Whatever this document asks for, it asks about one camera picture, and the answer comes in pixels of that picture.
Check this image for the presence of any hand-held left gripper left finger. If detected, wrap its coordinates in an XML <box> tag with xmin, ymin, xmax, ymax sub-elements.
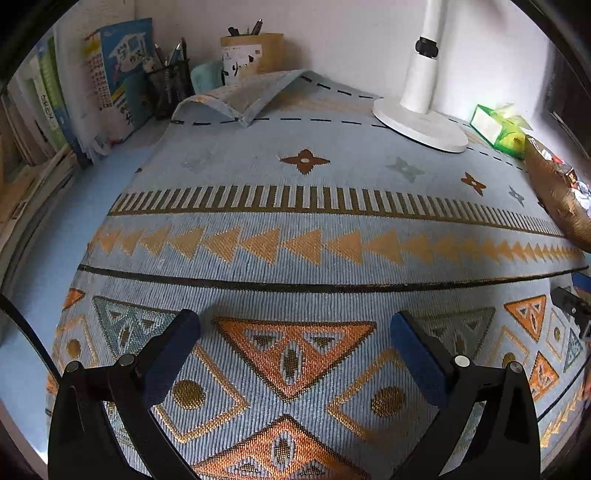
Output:
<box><xmin>46</xmin><ymin>308</ymin><xmax>202</xmax><ymax>480</ymax></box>

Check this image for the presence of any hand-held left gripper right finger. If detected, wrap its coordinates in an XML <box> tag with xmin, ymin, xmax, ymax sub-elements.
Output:
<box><xmin>389</xmin><ymin>310</ymin><xmax>541</xmax><ymax>480</ymax></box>

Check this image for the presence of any brown ribbed glass bowl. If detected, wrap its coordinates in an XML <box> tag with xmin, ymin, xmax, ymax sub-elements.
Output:
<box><xmin>524</xmin><ymin>135</ymin><xmax>591</xmax><ymax>254</ymax></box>

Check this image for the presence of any silver snack wrapper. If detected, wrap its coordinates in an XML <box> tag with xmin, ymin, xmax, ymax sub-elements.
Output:
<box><xmin>529</xmin><ymin>137</ymin><xmax>566</xmax><ymax>163</ymax></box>

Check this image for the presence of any green tissue pack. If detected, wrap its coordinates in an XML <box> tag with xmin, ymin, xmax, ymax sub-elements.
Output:
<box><xmin>469</xmin><ymin>104</ymin><xmax>532</xmax><ymax>160</ymax></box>

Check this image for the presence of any patterned woven mat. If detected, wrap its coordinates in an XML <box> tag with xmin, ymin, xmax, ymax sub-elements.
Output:
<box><xmin>44</xmin><ymin>69</ymin><xmax>591</xmax><ymax>480</ymax></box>

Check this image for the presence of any white desk lamp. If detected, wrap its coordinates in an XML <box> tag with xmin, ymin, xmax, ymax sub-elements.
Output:
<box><xmin>372</xmin><ymin>0</ymin><xmax>469</xmax><ymax>154</ymax></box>

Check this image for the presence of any black mesh pen holder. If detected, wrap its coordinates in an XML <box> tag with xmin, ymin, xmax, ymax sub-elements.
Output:
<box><xmin>147</xmin><ymin>60</ymin><xmax>194</xmax><ymax>120</ymax></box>

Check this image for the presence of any teal soft object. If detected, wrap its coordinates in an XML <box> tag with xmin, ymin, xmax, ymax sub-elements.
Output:
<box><xmin>190</xmin><ymin>60</ymin><xmax>225</xmax><ymax>95</ymax></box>

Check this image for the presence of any blue cover book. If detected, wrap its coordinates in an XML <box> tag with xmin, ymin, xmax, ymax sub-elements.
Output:
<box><xmin>84</xmin><ymin>17</ymin><xmax>155</xmax><ymax>141</ymax></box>

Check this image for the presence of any row of upright books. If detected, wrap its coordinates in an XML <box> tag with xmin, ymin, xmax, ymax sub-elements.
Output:
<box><xmin>0</xmin><ymin>28</ymin><xmax>93</xmax><ymax>167</ymax></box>

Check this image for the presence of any black cable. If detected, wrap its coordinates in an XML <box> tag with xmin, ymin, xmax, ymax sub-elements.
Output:
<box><xmin>0</xmin><ymin>293</ymin><xmax>63</xmax><ymax>384</ymax></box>

